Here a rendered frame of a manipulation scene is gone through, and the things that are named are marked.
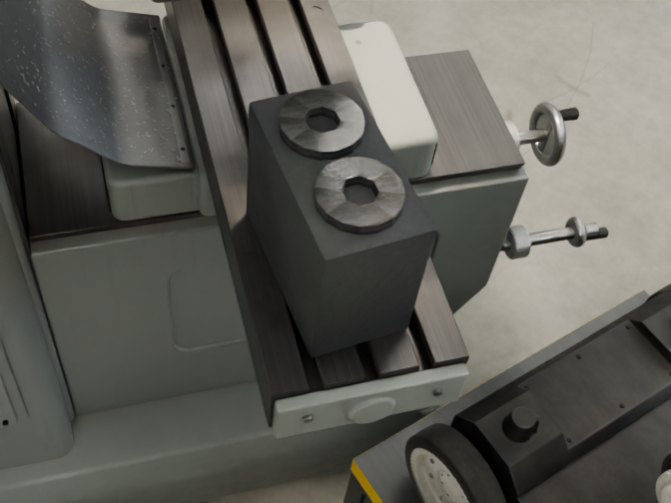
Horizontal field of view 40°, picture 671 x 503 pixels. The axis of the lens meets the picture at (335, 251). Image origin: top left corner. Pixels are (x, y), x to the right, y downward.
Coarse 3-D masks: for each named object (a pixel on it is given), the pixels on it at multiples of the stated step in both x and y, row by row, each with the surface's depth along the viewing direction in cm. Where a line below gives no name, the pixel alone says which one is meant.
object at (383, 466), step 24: (624, 312) 176; (576, 336) 172; (528, 360) 168; (480, 384) 164; (504, 384) 165; (456, 408) 161; (408, 432) 157; (360, 456) 154; (384, 456) 154; (360, 480) 155; (384, 480) 152; (408, 480) 152
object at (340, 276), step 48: (288, 96) 100; (336, 96) 98; (288, 144) 95; (336, 144) 94; (384, 144) 97; (288, 192) 93; (336, 192) 91; (384, 192) 91; (288, 240) 98; (336, 240) 89; (384, 240) 89; (432, 240) 92; (288, 288) 104; (336, 288) 92; (384, 288) 96; (336, 336) 100
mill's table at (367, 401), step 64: (192, 0) 136; (256, 0) 137; (320, 0) 138; (192, 64) 128; (256, 64) 129; (320, 64) 134; (256, 256) 110; (256, 320) 105; (448, 320) 107; (320, 384) 103; (384, 384) 103; (448, 384) 105
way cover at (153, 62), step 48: (0, 0) 117; (48, 0) 131; (0, 48) 110; (48, 48) 124; (96, 48) 134; (144, 48) 138; (48, 96) 118; (96, 96) 127; (144, 96) 132; (96, 144) 120; (144, 144) 126
